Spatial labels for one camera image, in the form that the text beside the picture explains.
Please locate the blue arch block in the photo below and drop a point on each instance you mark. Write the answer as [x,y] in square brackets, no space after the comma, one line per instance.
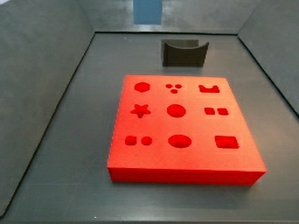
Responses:
[147,12]

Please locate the red foam shape board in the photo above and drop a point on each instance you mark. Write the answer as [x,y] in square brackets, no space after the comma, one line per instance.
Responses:
[181,133]

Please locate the dark grey curved block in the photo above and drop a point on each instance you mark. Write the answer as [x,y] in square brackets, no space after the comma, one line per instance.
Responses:
[183,52]

